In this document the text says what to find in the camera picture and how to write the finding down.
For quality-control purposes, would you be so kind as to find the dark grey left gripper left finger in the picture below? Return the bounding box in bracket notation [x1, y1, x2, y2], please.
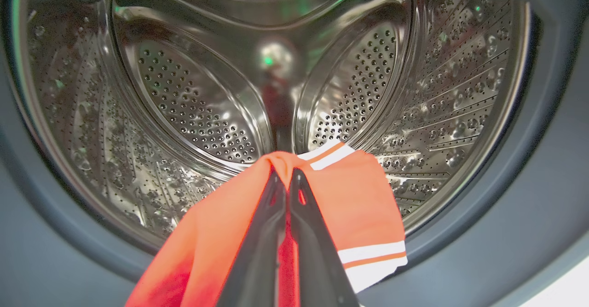
[215, 167, 288, 307]

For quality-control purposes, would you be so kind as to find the red garment with white stripe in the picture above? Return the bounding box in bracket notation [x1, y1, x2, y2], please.
[125, 140, 409, 307]

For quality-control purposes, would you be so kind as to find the white washing machine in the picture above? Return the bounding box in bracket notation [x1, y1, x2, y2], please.
[0, 0, 589, 307]

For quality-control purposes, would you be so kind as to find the perforated steel washer drum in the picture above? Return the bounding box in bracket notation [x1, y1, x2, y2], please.
[13, 0, 531, 253]

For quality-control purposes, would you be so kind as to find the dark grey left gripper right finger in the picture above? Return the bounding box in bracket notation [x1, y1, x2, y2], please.
[288, 168, 360, 307]

